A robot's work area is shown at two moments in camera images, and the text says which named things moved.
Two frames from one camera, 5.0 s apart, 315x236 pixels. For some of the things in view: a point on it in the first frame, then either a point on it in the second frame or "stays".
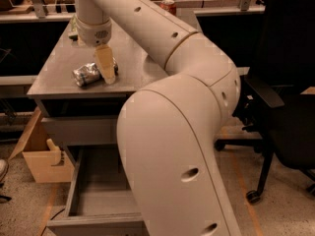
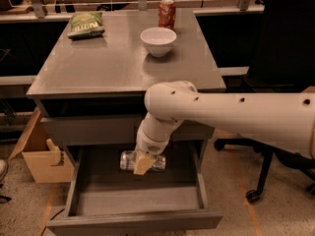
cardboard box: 45,160 stays
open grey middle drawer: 102,202 stays
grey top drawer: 75,131 stays
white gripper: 94,33 to 148,144
